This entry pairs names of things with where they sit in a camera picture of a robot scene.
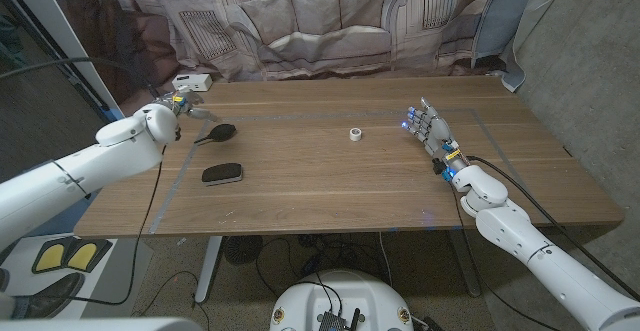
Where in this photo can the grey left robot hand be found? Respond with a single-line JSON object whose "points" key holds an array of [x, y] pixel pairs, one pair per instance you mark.
{"points": [[187, 100]]}

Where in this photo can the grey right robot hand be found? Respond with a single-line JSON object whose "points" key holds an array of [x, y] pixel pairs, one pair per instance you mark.
{"points": [[440, 133]]}

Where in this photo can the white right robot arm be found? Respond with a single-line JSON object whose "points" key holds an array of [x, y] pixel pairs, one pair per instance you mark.
{"points": [[525, 236]]}

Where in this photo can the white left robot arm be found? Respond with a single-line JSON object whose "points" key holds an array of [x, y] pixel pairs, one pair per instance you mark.
{"points": [[75, 171]]}

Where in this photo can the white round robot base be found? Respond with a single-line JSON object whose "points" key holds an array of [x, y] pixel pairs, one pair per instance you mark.
{"points": [[360, 296]]}

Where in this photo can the black whiteboard eraser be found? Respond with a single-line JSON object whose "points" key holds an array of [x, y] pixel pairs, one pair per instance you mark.
{"points": [[222, 173]]}

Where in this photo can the small white tape roll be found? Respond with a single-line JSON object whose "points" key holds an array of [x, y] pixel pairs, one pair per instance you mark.
{"points": [[355, 134]]}

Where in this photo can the white power strip box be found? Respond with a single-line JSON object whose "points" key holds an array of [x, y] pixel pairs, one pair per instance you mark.
{"points": [[192, 82]]}

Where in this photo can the grey table leg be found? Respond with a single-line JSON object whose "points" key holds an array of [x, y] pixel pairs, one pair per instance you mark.
{"points": [[465, 266]]}

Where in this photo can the printed sofa backdrop cloth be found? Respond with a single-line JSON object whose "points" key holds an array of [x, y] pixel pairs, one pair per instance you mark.
{"points": [[320, 21]]}

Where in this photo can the black round floor fan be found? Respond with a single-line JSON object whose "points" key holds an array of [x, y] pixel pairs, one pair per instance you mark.
{"points": [[242, 251]]}

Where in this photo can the blue plastic bin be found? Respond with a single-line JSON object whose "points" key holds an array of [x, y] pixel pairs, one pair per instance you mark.
{"points": [[70, 216]]}

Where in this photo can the white table leg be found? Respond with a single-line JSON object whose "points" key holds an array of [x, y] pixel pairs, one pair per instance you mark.
{"points": [[207, 271]]}

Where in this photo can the yellow black foot pedal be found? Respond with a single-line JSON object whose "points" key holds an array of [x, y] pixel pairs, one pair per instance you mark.
{"points": [[82, 256], [50, 257]]}

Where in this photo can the small black electronics module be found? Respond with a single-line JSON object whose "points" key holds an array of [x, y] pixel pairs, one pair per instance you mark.
{"points": [[331, 322]]}

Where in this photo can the dark leather shoe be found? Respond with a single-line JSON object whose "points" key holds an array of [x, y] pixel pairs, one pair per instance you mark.
{"points": [[55, 293]]}

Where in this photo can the white door frame post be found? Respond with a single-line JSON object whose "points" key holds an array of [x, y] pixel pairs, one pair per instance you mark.
{"points": [[70, 46]]}

